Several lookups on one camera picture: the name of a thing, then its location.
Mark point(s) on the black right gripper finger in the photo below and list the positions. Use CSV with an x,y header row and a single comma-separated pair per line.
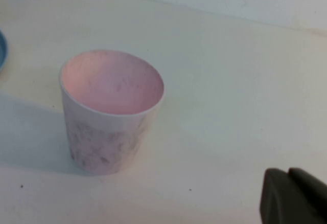
x,y
288,201

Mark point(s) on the pink speckled cup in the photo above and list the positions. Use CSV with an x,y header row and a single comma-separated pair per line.
x,y
102,142

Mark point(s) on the blue cup stand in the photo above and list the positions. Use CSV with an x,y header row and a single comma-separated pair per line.
x,y
2,50

